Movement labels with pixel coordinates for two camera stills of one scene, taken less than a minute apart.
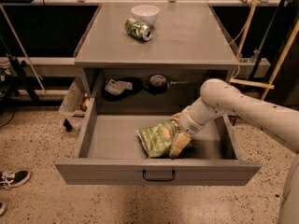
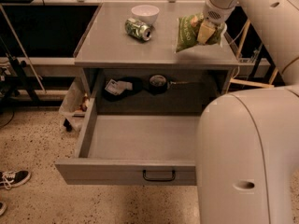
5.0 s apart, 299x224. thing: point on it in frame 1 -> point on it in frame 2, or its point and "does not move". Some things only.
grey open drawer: (108, 153) does not move
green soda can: (136, 29) does not move
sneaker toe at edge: (3, 207) does not move
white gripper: (189, 123) -> (214, 15)
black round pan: (159, 83) does not move
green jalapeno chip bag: (156, 139) -> (194, 30)
